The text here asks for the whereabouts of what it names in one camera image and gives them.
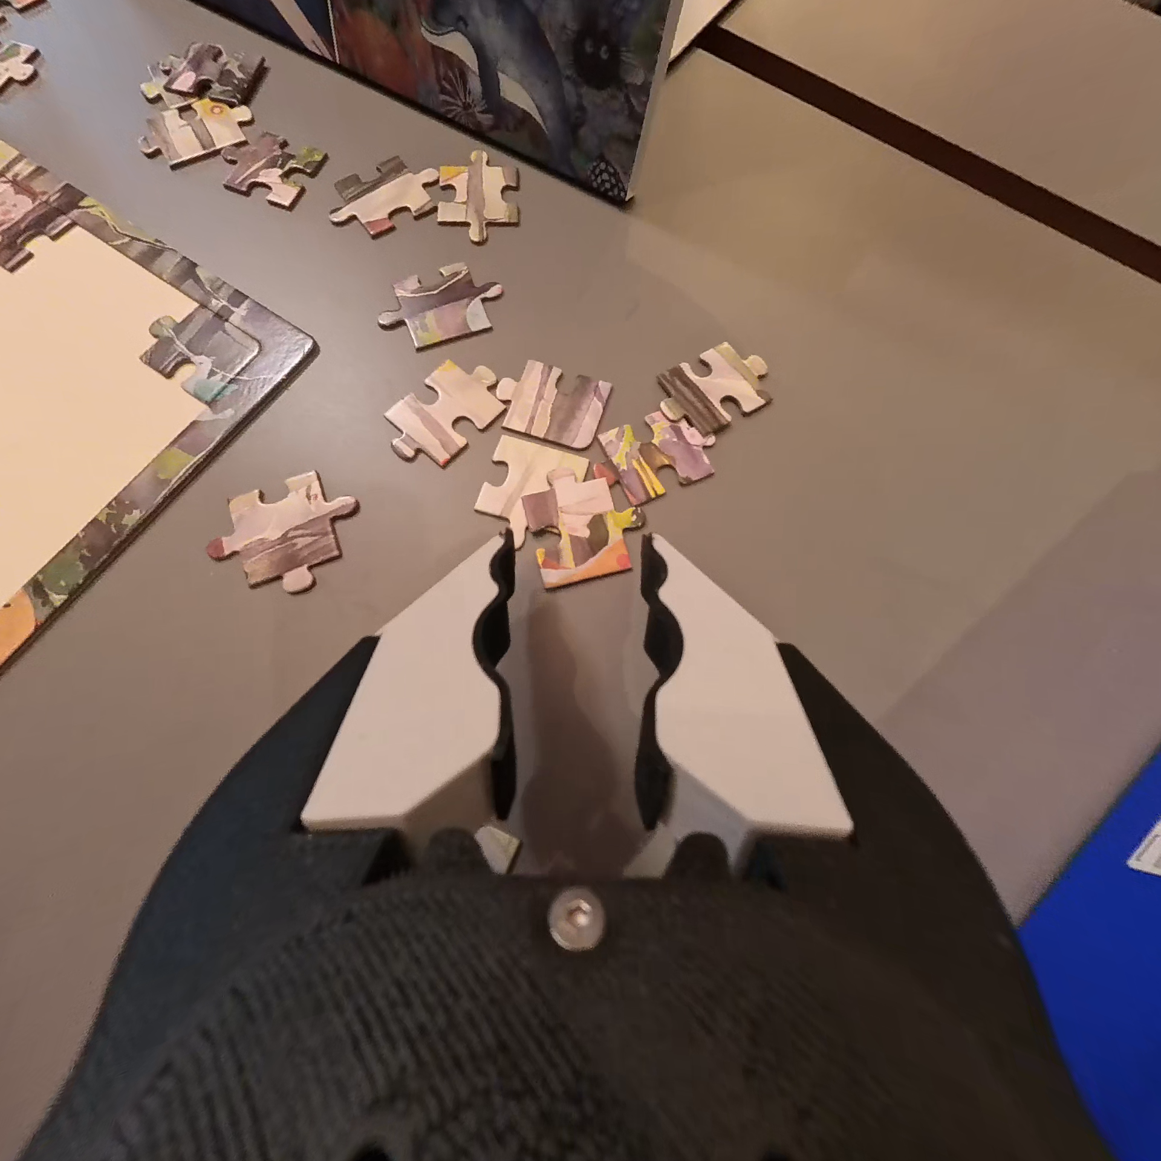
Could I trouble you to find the blue plastic bin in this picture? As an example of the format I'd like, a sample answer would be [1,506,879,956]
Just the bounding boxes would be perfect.
[1015,748,1161,1161]

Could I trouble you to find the orange edged jigsaw piece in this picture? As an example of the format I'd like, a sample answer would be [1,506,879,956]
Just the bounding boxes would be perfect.
[521,475,646,591]

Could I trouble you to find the puzzle pieces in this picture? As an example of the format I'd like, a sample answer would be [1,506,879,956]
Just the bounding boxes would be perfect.
[0,0,772,877]

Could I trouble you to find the white display board stand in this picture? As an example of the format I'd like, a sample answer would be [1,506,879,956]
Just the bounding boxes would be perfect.
[668,0,740,65]

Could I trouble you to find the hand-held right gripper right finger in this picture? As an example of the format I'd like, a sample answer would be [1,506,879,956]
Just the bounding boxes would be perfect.
[633,534,855,877]

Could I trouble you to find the animal jigsaw puzzle board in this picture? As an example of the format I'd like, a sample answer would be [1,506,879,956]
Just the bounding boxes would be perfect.
[0,136,319,674]

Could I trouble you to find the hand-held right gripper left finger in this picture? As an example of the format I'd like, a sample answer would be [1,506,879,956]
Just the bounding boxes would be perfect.
[299,534,516,855]

